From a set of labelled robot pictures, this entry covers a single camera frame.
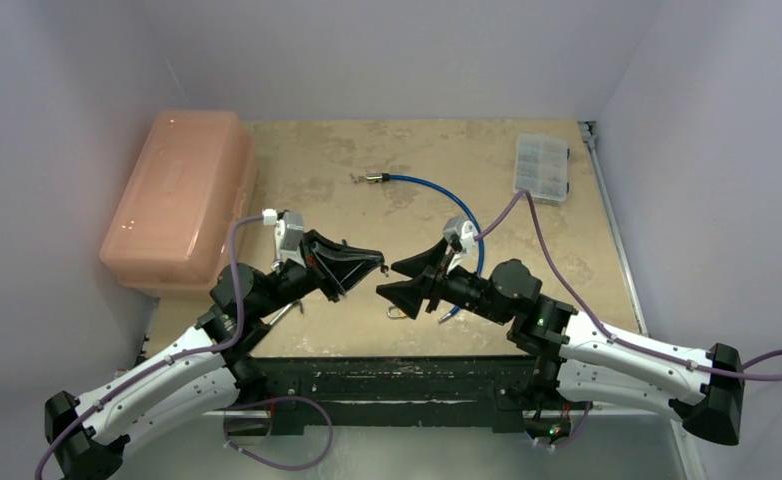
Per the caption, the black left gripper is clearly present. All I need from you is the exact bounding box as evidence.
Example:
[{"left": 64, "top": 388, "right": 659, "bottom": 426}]
[{"left": 253, "top": 230, "right": 383, "bottom": 318}]

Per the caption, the silver key bunch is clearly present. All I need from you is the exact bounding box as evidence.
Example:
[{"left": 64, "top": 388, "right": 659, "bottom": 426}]
[{"left": 349, "top": 173, "right": 368, "bottom": 184}]

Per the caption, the blue cable lock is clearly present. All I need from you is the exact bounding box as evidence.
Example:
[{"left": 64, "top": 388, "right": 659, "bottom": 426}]
[{"left": 364, "top": 172, "right": 485, "bottom": 324}]

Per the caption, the brass padlock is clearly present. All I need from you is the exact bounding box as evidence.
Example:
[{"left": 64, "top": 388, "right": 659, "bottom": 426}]
[{"left": 386, "top": 305, "right": 408, "bottom": 320}]

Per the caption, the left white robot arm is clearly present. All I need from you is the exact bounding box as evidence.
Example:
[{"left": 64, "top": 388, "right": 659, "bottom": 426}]
[{"left": 33, "top": 230, "right": 385, "bottom": 479}]

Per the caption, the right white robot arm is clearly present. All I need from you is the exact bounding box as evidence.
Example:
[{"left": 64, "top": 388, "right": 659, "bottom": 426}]
[{"left": 376, "top": 241, "right": 744, "bottom": 446}]

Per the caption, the pink translucent plastic toolbox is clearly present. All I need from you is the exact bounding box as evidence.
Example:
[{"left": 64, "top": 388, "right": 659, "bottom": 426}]
[{"left": 99, "top": 110, "right": 258, "bottom": 298}]

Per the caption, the clear compartment screw box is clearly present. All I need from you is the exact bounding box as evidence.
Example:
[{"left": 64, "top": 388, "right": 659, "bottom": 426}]
[{"left": 512, "top": 133, "right": 570, "bottom": 205}]

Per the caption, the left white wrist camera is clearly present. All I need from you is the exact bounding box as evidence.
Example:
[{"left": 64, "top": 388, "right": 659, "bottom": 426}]
[{"left": 262, "top": 208, "right": 305, "bottom": 271}]

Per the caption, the small black handled hammer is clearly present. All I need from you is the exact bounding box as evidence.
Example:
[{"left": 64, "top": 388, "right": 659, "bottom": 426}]
[{"left": 268, "top": 300, "right": 305, "bottom": 327}]

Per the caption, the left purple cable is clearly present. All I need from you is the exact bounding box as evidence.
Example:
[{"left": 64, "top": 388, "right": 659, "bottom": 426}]
[{"left": 33, "top": 214, "right": 268, "bottom": 480}]

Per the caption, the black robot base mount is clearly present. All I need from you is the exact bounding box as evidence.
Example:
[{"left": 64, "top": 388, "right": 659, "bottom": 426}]
[{"left": 237, "top": 355, "right": 585, "bottom": 435}]

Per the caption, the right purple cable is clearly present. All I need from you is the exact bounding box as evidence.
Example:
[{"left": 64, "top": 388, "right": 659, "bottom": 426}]
[{"left": 474, "top": 190, "right": 782, "bottom": 383}]

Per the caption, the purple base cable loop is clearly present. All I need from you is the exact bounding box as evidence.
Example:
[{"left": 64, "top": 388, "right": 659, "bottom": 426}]
[{"left": 222, "top": 396, "right": 334, "bottom": 472}]

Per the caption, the aluminium frame rail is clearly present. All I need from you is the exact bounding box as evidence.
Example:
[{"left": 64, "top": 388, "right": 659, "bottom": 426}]
[{"left": 578, "top": 121, "right": 708, "bottom": 479}]

